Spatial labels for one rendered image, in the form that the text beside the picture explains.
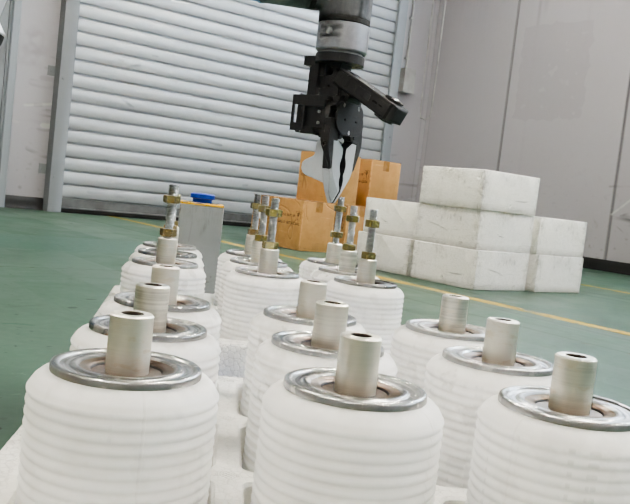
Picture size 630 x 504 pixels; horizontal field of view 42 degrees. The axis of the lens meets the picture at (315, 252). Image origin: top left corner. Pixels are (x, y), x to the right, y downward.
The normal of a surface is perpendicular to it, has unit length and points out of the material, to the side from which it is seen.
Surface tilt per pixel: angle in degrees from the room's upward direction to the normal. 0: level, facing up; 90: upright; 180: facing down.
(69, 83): 90
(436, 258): 90
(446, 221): 90
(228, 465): 0
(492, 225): 90
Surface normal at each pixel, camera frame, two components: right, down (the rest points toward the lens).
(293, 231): -0.80, -0.05
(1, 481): 0.11, -0.99
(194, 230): 0.15, 0.09
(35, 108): 0.60, 0.13
